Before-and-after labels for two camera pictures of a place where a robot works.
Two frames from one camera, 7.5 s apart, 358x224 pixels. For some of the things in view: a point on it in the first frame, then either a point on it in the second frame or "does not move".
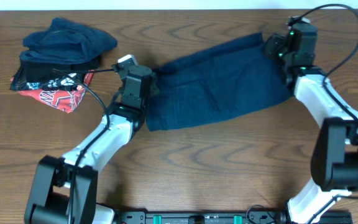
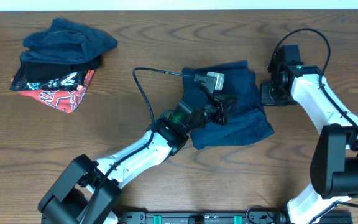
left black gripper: (154, 88) -> (218, 109)
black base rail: (216, 216) does not move
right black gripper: (272, 41) -> (266, 100)
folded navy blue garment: (66, 42) does not move
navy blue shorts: (230, 77) -> (247, 120)
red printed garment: (68, 101) does not move
